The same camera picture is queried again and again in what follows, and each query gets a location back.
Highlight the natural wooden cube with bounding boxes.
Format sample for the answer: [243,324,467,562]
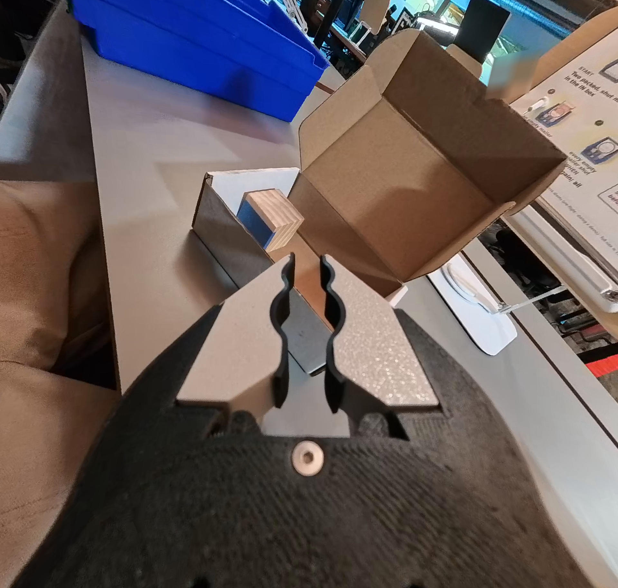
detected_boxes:
[245,190,305,252]

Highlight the white cardboard mailer box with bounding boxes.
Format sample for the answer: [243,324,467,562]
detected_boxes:
[192,30,568,375]

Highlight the red crate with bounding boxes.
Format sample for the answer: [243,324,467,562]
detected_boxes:
[585,354,618,379]

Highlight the instruction sheet on board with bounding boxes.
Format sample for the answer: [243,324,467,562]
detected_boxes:
[502,6,618,314]

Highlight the person's tan trousers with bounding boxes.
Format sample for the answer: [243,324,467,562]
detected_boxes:
[0,180,121,584]

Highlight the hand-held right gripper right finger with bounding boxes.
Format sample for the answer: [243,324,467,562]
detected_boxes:
[320,254,441,415]

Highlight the black panel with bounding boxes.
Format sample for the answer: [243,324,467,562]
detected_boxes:
[456,0,511,63]

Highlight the black metal pole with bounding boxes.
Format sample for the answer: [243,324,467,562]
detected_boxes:
[313,0,360,50]

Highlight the blue plastic bin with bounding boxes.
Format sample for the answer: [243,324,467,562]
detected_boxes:
[58,0,331,123]

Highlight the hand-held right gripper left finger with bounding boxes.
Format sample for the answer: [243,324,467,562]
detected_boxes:
[175,253,296,411]

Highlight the blue wooden cube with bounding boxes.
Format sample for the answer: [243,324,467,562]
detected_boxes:
[236,199,271,249]

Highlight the white document stand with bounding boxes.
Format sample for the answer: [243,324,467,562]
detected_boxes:
[427,255,568,356]

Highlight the grey desk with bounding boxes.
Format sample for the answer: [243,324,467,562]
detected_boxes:
[0,0,618,567]

